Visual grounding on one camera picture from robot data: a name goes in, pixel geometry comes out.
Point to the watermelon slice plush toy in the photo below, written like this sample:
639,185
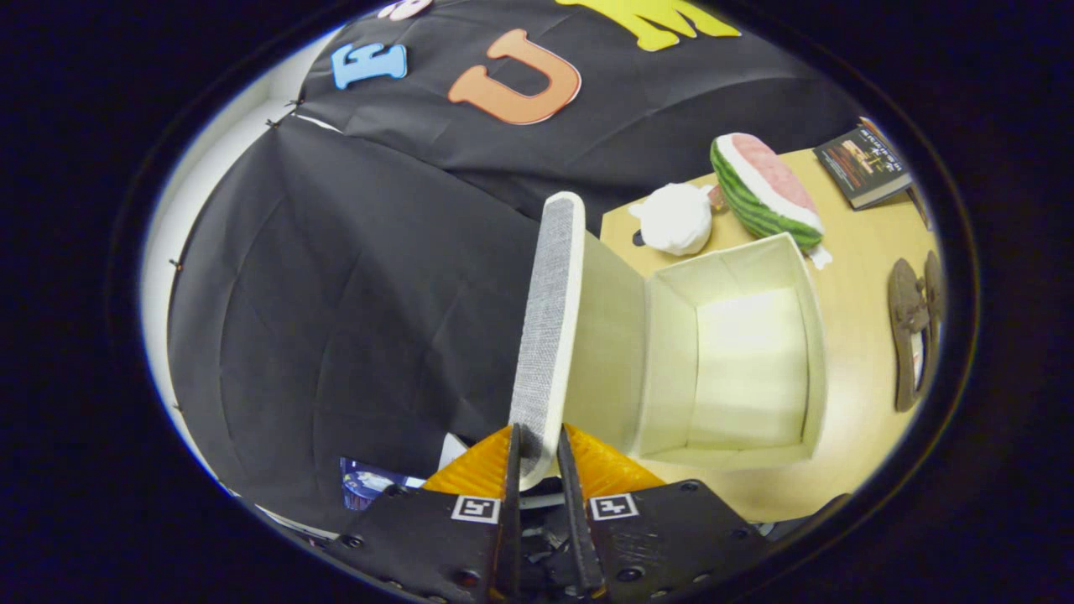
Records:
755,193

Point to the black book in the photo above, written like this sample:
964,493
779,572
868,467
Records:
864,168

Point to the brown shoe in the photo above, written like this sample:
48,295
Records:
906,335
934,294

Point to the white plush toy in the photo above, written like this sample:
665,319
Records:
675,220

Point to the beige book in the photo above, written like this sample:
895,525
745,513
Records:
874,127

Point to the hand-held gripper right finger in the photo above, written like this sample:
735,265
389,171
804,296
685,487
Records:
579,520

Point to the cream fabric storage box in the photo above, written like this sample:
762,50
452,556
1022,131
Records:
747,361

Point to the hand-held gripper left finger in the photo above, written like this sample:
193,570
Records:
512,520

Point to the blue printed bag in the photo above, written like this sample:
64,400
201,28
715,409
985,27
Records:
369,486

